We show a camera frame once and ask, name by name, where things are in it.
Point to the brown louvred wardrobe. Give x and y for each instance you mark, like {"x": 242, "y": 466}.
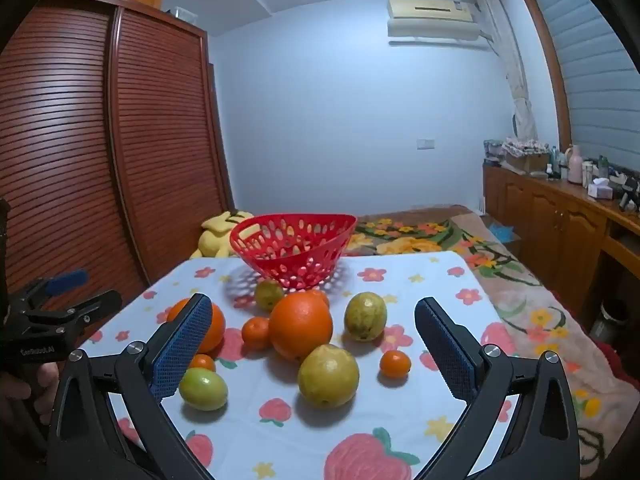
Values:
{"x": 75, "y": 135}

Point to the grey window blind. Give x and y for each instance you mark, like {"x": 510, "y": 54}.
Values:
{"x": 590, "y": 60}

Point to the clear box on wardrobe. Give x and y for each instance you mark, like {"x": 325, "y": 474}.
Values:
{"x": 183, "y": 14}

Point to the black gadget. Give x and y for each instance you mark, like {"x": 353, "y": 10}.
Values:
{"x": 627, "y": 191}

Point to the pale curtain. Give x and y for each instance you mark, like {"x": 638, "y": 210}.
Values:
{"x": 510, "y": 60}

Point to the wall air conditioner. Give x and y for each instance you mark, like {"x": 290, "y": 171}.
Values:
{"x": 430, "y": 15}

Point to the cardboard box with floral cloth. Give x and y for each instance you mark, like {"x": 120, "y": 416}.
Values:
{"x": 525, "y": 157}

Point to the small tangerine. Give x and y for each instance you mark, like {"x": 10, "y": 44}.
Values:
{"x": 256, "y": 333}
{"x": 204, "y": 361}
{"x": 395, "y": 364}

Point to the person's left hand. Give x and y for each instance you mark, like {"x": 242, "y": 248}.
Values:
{"x": 22, "y": 395}

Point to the white wall switch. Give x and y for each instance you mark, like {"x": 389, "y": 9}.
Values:
{"x": 426, "y": 144}

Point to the red perforated plastic basket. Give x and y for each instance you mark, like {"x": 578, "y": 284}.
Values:
{"x": 287, "y": 251}

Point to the white floral tablecloth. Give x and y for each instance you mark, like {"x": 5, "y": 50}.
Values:
{"x": 260, "y": 442}

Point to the green yellow round fruit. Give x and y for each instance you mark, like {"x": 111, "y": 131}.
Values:
{"x": 202, "y": 390}
{"x": 268, "y": 295}
{"x": 328, "y": 376}
{"x": 366, "y": 317}

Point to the green bottle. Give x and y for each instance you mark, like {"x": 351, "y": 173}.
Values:
{"x": 603, "y": 165}

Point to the wooden sideboard cabinet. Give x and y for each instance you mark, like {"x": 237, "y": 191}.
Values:
{"x": 540, "y": 220}

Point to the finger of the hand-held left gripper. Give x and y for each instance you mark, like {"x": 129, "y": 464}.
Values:
{"x": 90, "y": 307}
{"x": 65, "y": 282}

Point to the floral blanket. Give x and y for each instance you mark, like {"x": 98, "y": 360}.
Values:
{"x": 540, "y": 310}

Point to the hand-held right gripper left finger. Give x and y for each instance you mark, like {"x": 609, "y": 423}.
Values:
{"x": 182, "y": 347}

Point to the dark waste bin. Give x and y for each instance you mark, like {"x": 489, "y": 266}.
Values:
{"x": 611, "y": 320}

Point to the yellow plush toy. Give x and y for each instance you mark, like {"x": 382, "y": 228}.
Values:
{"x": 215, "y": 240}

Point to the blue bag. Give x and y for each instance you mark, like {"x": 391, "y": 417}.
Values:
{"x": 504, "y": 233}

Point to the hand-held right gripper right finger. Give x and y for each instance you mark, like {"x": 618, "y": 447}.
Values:
{"x": 445, "y": 347}

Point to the pink jug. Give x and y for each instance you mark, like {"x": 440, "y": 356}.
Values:
{"x": 575, "y": 165}

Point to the white tissue box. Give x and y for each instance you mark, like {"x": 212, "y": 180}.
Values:
{"x": 599, "y": 190}

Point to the large orange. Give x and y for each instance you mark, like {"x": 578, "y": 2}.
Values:
{"x": 300, "y": 327}
{"x": 213, "y": 332}
{"x": 322, "y": 297}

